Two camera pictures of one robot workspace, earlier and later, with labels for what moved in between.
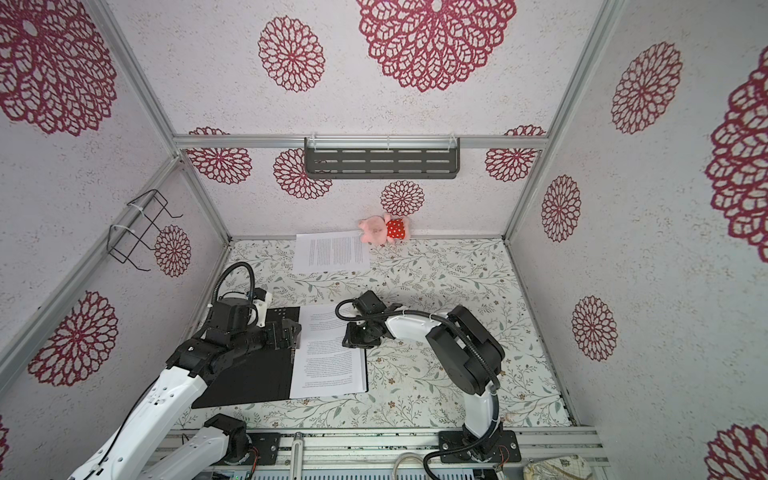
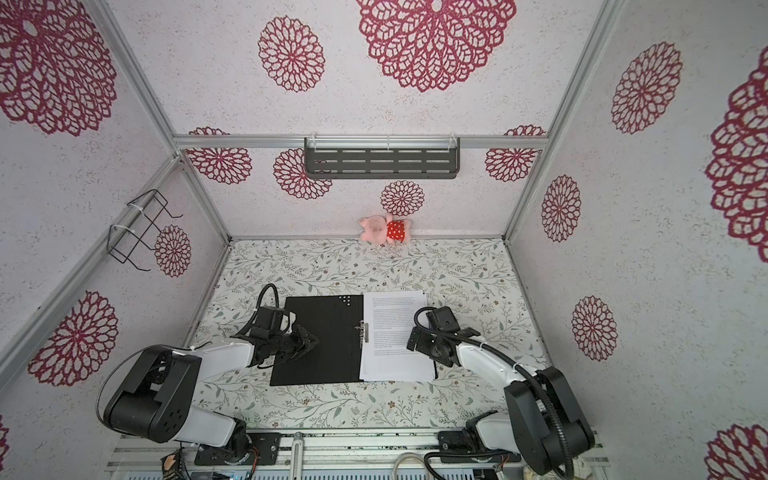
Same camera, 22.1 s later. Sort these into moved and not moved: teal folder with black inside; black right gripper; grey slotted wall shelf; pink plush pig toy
Moved: black right gripper; teal folder with black inside
Not moved: grey slotted wall shelf; pink plush pig toy
